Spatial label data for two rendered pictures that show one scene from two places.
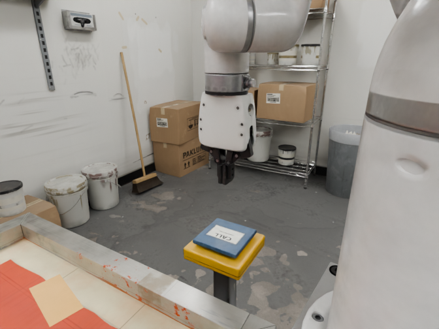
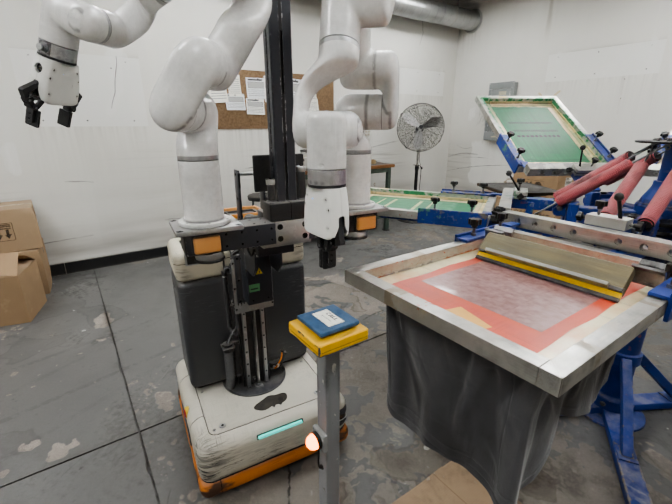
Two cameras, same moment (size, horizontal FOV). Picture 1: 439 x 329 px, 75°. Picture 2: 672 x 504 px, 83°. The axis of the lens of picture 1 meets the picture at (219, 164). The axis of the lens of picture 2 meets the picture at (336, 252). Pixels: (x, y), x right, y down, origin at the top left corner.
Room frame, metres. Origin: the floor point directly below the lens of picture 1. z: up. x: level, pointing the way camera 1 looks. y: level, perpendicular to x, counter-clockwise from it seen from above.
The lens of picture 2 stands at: (1.19, 0.32, 1.37)
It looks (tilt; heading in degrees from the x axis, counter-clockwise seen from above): 19 degrees down; 205
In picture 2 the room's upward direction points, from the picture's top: straight up
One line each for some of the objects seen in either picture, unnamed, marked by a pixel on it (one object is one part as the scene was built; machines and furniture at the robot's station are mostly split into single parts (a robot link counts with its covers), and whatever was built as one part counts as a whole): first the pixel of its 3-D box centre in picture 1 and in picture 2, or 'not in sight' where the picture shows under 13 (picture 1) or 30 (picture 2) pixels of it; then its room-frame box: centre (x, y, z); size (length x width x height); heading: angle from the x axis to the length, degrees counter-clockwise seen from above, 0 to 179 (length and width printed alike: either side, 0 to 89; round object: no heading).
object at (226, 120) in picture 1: (226, 117); (327, 207); (0.51, -0.01, 1.22); 0.10 x 0.07 x 0.11; 60
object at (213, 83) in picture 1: (230, 81); (324, 175); (0.51, -0.02, 1.28); 0.09 x 0.07 x 0.03; 60
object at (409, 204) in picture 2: not in sight; (443, 189); (-0.83, 0.00, 1.05); 1.08 x 0.61 x 0.23; 90
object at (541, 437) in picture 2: not in sight; (575, 396); (0.24, 0.53, 0.74); 0.46 x 0.04 x 0.42; 150
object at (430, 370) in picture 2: not in sight; (444, 389); (0.34, 0.23, 0.74); 0.45 x 0.03 x 0.43; 60
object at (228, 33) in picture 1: (227, 37); (335, 138); (0.47, -0.01, 1.35); 0.15 x 0.10 x 0.11; 14
